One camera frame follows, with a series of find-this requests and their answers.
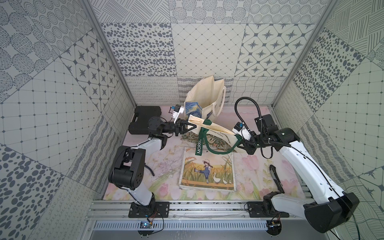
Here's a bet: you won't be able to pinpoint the green-handled floral canvas bag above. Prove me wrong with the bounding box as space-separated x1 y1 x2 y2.
181 115 246 155

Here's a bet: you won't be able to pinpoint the starry night canvas bag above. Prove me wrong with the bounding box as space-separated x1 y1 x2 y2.
184 76 227 121

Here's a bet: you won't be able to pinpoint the yellow-handled cartoon canvas bag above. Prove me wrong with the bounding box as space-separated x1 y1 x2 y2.
179 147 237 192

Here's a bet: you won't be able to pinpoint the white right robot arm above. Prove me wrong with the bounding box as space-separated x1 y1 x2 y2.
235 115 360 235

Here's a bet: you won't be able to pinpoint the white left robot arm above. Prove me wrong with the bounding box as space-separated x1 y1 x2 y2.
108 117 197 210

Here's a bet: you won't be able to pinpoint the black plastic tool case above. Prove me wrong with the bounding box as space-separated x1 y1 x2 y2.
128 106 162 135

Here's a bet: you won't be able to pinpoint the right round circuit board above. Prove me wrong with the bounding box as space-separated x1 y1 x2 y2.
266 220 282 236

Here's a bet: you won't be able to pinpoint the left green circuit board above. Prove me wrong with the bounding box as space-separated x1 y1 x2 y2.
138 221 154 236

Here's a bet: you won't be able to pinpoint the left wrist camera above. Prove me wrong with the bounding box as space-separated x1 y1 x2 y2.
169 104 185 123

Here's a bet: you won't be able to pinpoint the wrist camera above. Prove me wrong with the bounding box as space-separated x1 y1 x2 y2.
169 104 185 123
233 122 253 142

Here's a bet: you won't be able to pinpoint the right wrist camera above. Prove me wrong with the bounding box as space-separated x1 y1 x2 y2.
233 122 253 142

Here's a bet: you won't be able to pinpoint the black corrugated cable hose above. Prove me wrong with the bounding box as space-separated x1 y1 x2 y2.
233 96 265 133

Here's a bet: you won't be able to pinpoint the blue-handled pliers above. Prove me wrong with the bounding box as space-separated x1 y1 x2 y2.
145 165 155 177

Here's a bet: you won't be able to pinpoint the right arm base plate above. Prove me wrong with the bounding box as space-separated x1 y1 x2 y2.
244 201 290 218

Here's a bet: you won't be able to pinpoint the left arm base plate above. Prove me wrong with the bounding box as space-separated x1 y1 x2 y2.
128 202 170 218

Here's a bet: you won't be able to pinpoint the aluminium mounting rail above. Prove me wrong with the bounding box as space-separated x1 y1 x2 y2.
85 199 334 222

